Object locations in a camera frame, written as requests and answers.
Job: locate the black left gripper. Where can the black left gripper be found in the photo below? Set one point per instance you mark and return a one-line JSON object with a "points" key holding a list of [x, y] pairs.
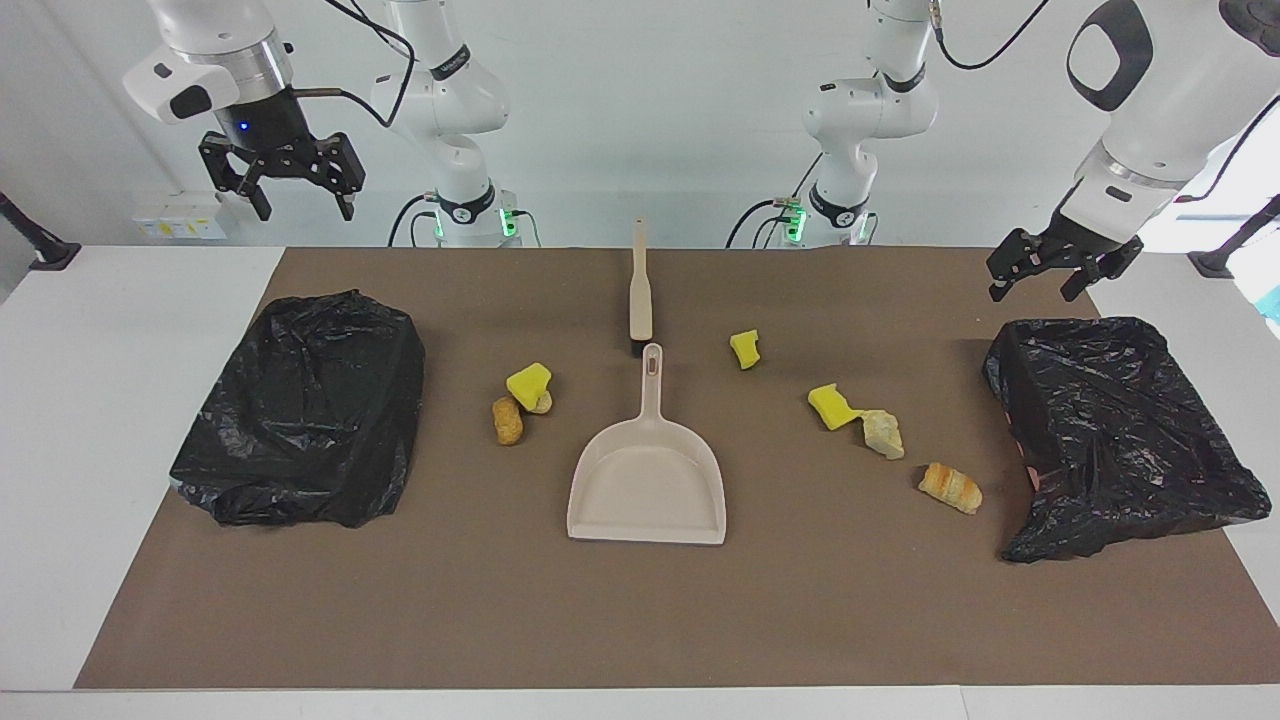
{"points": [[1078, 240]]}

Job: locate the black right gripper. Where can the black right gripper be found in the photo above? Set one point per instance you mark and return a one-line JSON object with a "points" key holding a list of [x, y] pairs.
{"points": [[260, 125]]}

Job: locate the pale flaky bread chunk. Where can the pale flaky bread chunk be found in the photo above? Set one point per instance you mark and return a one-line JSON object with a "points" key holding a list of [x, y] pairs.
{"points": [[884, 435]]}

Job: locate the striped golden croissant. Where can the striped golden croissant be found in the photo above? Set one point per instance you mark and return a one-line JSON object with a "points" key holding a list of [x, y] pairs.
{"points": [[950, 487]]}

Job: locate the large yellow sponge piece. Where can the large yellow sponge piece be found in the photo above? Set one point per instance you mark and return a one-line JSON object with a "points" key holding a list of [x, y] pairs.
{"points": [[830, 406]]}

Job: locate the yellow sponge with green back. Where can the yellow sponge with green back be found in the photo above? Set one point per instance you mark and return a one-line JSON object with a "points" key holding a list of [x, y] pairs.
{"points": [[527, 383]]}

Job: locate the small yellow sponge piece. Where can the small yellow sponge piece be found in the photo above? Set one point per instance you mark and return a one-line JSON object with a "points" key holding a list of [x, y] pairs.
{"points": [[745, 350]]}

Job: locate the brown oval bread nugget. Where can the brown oval bread nugget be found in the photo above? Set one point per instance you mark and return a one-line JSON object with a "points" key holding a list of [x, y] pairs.
{"points": [[507, 422]]}

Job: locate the beige brush with black bristles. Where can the beige brush with black bristles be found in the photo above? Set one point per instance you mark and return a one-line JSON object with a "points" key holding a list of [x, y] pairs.
{"points": [[640, 300]]}

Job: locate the beige plastic dustpan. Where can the beige plastic dustpan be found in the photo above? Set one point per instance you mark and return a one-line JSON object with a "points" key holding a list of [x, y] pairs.
{"points": [[645, 480]]}

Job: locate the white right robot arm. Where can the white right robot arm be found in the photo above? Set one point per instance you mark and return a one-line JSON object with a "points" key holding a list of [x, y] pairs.
{"points": [[455, 100]]}

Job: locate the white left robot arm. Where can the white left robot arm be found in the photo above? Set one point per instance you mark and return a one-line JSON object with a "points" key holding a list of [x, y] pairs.
{"points": [[1170, 90]]}

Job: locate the black plastic trash bag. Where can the black plastic trash bag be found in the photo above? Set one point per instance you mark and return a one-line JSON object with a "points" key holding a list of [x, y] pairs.
{"points": [[1120, 440], [300, 420]]}

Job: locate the teal blue object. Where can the teal blue object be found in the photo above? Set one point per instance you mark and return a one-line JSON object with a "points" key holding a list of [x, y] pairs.
{"points": [[1272, 305]]}

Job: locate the brown table mat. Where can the brown table mat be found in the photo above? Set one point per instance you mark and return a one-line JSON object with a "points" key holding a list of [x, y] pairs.
{"points": [[640, 600]]}

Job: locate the white wall socket strip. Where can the white wall socket strip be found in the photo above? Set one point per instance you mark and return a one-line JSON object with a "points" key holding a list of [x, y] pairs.
{"points": [[180, 225]]}

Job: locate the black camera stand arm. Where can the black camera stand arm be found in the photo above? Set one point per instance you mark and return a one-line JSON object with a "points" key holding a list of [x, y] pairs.
{"points": [[45, 255], [1215, 262]]}

